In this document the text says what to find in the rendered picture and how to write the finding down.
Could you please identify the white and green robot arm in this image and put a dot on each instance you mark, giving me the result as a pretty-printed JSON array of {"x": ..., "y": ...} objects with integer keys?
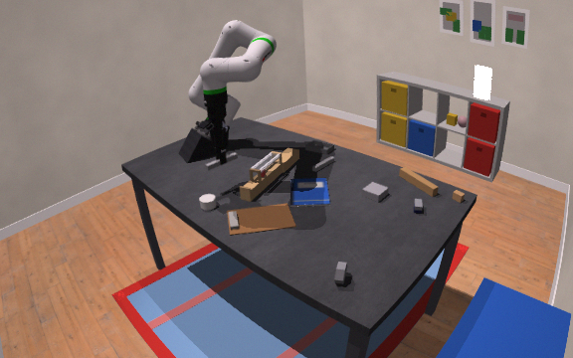
[{"x": 221, "y": 69}]

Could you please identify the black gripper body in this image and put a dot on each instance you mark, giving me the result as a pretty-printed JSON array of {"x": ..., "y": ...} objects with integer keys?
[{"x": 217, "y": 113}]

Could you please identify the white short cylinder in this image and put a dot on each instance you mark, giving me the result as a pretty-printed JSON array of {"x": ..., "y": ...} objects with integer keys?
[{"x": 208, "y": 202}]

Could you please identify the white square stick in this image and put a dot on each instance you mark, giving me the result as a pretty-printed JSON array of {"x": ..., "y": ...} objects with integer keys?
[
  {"x": 216, "y": 163},
  {"x": 322, "y": 164}
]

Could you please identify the long tan wooden bar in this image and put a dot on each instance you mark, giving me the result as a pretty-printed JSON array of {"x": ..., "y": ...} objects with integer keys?
[{"x": 419, "y": 181}]

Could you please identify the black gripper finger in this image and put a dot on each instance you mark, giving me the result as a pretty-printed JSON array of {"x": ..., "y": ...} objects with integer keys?
[
  {"x": 225, "y": 134},
  {"x": 214, "y": 140}
]

